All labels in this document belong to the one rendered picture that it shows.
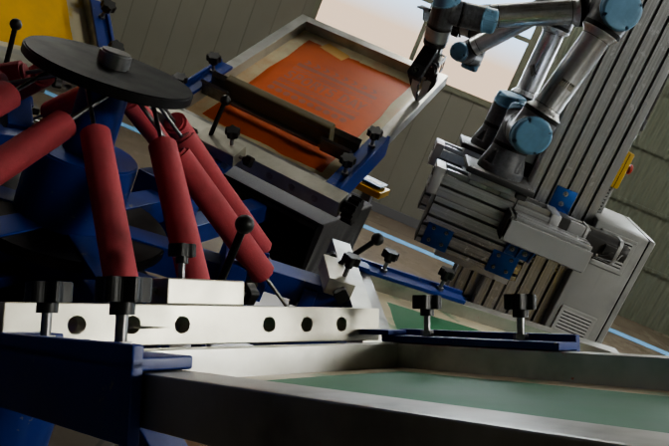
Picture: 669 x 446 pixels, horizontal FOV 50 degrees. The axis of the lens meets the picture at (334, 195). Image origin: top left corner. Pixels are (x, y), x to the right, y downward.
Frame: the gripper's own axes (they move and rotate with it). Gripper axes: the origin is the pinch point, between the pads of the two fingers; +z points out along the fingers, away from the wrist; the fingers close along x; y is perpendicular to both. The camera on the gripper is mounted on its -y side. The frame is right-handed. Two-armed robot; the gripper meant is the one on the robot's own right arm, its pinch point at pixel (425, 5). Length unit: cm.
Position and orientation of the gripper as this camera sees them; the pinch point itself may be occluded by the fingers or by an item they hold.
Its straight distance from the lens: 321.4
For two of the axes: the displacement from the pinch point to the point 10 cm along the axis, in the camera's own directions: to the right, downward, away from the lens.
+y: -2.9, 8.9, 3.7
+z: -7.7, -4.4, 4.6
